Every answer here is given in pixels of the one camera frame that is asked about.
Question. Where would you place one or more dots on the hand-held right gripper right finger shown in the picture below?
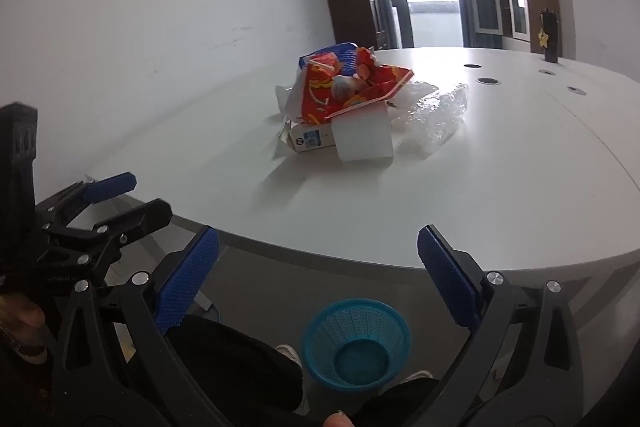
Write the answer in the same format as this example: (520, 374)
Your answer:
(447, 279)

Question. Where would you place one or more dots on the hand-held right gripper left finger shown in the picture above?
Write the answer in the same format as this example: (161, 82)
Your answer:
(190, 277)

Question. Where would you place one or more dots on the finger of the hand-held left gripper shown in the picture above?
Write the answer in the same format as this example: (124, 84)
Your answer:
(112, 186)
(145, 214)

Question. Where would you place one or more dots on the blue plastic basket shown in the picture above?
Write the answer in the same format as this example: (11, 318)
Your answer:
(357, 357)

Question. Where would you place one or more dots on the clear plastic bag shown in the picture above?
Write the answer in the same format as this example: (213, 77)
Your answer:
(435, 122)

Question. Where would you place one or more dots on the white carton box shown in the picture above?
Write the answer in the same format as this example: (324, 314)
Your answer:
(362, 137)

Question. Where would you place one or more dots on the small white box blue label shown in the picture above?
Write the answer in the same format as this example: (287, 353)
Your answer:
(310, 139)

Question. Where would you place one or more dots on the clear plastic wrap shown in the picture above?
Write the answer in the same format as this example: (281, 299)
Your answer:
(417, 91)

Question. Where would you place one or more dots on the red snack bag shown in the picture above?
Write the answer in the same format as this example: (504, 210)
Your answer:
(320, 99)

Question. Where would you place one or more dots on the blue white snack packet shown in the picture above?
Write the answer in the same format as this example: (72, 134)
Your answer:
(345, 54)

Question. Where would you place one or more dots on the person's left hand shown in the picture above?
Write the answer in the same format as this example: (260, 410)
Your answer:
(20, 319)

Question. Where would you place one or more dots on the person's right hand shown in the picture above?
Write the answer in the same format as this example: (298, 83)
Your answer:
(336, 421)

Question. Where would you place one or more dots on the white right shoe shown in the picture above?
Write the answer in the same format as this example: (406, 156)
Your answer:
(417, 376)

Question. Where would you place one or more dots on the white shoe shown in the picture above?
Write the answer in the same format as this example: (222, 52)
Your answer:
(417, 376)
(290, 353)

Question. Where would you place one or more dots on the white left shoe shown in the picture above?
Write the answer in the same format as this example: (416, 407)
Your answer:
(290, 353)

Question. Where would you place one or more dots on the black tumbler with yellow star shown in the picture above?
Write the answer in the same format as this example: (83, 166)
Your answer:
(549, 42)

